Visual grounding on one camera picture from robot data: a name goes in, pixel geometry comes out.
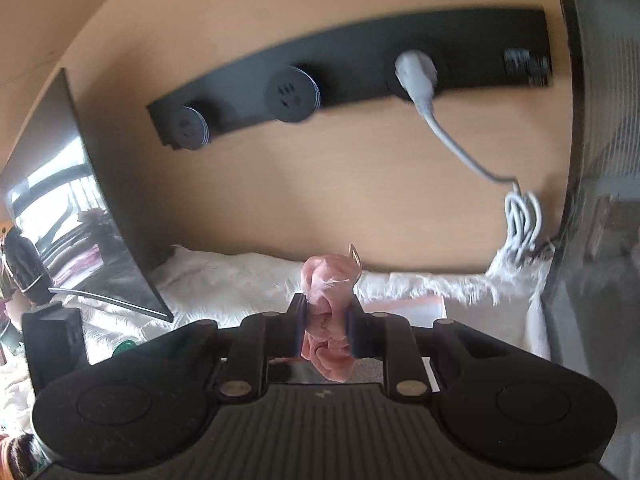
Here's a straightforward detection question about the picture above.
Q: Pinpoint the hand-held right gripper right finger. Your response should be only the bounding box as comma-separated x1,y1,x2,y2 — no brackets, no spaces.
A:
347,305,501,401

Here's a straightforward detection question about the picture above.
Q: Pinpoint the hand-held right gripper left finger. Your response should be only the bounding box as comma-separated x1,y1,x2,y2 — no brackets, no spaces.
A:
135,293,308,401

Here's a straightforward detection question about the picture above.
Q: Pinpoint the pink cloth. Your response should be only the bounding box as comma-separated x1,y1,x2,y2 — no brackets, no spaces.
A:
300,244,363,383

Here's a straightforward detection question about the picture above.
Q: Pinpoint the white fluffy blanket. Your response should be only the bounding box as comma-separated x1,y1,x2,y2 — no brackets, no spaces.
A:
0,244,556,441

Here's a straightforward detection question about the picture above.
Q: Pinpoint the round black socket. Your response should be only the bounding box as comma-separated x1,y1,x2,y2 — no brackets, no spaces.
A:
172,106,210,151
263,65,321,123

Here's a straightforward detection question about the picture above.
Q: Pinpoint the small black box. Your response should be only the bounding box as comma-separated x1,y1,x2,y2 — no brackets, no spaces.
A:
21,305,91,396

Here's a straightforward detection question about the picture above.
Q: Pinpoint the black computer monitor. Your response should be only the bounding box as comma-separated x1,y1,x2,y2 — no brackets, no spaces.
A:
0,67,174,323

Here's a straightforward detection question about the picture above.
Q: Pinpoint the black power socket panel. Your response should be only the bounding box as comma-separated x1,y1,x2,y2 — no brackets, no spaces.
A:
146,6,553,152

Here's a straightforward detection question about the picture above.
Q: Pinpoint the dark rounded object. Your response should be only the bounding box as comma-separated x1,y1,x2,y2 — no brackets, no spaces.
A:
0,227,51,306

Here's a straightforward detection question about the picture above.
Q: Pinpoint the white power cable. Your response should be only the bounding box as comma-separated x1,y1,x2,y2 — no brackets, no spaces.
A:
394,50,543,266

